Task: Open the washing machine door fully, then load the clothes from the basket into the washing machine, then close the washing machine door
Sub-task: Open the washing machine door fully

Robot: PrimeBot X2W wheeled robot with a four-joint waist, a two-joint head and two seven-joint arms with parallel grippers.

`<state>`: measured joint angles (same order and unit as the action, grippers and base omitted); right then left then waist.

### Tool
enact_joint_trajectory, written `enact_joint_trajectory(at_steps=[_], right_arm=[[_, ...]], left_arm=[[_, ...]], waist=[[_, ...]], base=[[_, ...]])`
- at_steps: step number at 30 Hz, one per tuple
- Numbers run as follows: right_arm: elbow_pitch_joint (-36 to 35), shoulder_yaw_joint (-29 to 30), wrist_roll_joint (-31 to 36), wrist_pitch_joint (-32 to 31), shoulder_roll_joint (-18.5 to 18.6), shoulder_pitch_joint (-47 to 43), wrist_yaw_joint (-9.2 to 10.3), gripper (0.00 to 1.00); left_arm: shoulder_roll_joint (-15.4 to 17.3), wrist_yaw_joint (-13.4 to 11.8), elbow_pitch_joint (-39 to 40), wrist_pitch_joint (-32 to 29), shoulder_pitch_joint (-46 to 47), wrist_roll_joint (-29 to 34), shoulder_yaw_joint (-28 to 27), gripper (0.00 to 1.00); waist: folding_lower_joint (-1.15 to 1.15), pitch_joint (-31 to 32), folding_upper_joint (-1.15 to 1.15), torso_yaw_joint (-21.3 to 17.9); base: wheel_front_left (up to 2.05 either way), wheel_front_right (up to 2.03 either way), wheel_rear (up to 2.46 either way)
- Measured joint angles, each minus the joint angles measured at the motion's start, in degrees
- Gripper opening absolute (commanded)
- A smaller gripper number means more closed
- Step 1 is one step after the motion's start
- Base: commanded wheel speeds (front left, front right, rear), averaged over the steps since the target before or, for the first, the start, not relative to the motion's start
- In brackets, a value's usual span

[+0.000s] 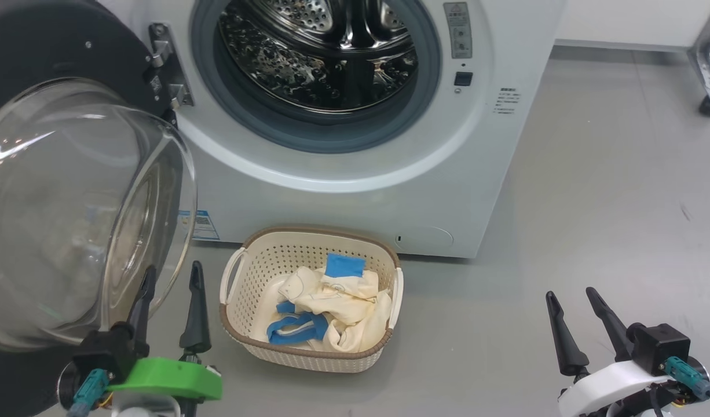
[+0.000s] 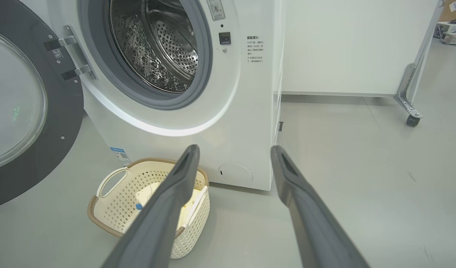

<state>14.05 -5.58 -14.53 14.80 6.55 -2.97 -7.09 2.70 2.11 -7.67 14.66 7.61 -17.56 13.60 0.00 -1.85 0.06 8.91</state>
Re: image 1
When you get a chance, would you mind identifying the white front-load washing machine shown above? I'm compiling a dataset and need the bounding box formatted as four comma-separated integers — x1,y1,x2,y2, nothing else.
97,0,567,259

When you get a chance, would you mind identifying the grey rubber door gasket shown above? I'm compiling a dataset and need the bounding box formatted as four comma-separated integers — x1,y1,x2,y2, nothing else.
190,0,442,155

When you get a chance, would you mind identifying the blue energy label sticker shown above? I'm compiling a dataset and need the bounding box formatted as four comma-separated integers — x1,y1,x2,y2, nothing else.
178,210,221,242

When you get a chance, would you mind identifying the left arm teal connector cable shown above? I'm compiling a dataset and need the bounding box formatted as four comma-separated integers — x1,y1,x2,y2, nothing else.
67,369,110,417

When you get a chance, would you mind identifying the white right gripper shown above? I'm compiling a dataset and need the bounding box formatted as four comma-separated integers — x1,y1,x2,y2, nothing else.
545,287,672,417

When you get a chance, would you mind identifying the white partition panel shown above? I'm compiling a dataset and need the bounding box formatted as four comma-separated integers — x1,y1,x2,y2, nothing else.
555,0,710,53

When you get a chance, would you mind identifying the round filter cover panel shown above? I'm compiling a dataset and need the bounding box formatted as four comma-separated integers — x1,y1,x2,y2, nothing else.
394,225,455,255

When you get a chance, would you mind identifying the cream perforated basket brown rim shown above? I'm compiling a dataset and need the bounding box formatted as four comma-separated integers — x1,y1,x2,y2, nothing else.
219,226,404,374

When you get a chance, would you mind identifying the right arm teal connector cable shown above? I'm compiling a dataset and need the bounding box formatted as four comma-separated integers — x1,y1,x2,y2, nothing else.
663,356,710,407

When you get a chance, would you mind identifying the cream garment with blue trim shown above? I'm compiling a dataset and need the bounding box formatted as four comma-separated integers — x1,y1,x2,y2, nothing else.
266,253,392,353

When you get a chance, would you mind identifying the round dark glass washer door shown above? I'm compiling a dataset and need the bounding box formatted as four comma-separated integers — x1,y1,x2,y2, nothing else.
0,0,198,417

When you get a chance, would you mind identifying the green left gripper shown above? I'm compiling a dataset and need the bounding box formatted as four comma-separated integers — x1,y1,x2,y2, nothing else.
106,261,223,402

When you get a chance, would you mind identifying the grey warning label sticker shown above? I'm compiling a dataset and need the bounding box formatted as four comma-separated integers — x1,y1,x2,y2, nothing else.
444,2,473,60

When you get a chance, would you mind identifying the metal support leg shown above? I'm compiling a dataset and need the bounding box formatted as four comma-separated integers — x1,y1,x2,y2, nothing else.
687,0,710,105

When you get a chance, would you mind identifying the steel perforated washer drum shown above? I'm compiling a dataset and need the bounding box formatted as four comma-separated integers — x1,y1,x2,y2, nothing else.
216,0,419,114

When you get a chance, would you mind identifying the arm teal connector cable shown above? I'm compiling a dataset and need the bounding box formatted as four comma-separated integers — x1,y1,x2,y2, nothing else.
663,356,710,407
67,369,110,417

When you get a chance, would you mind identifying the metal door hinge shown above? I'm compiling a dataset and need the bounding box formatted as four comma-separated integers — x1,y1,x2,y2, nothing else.
148,23,195,111

